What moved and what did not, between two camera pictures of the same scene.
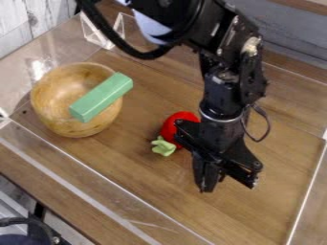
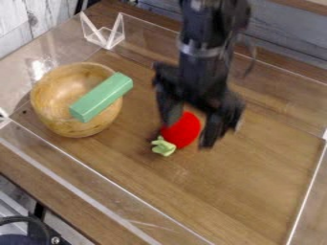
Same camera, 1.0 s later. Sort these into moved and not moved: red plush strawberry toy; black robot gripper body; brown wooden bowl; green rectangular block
Moved: black robot gripper body
Not moved: red plush strawberry toy; brown wooden bowl; green rectangular block
